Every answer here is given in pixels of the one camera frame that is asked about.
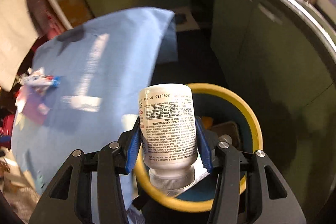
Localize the white printed snack wrapper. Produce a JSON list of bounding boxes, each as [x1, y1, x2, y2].
[[22, 68, 61, 89]]

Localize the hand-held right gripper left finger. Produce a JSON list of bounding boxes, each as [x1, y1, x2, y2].
[[29, 116, 143, 224]]

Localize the white curtain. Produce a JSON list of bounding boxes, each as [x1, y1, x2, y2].
[[0, 0, 40, 93]]

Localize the green base cabinets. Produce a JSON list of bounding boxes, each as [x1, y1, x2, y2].
[[80, 0, 336, 188]]

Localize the white pill bottle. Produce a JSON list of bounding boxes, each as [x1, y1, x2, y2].
[[137, 84, 198, 194]]

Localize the pink cardboard box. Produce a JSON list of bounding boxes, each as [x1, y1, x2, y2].
[[22, 94, 50, 125]]

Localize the blue printed tablecloth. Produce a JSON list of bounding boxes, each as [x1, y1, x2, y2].
[[12, 7, 176, 211]]

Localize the yellow rimmed trash bin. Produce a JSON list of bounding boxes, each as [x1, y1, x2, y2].
[[135, 82, 263, 214]]

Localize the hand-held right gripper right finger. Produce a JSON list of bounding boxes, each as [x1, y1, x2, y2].
[[194, 116, 307, 224]]

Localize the brown foil cup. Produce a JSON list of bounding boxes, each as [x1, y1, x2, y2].
[[211, 122, 242, 151]]

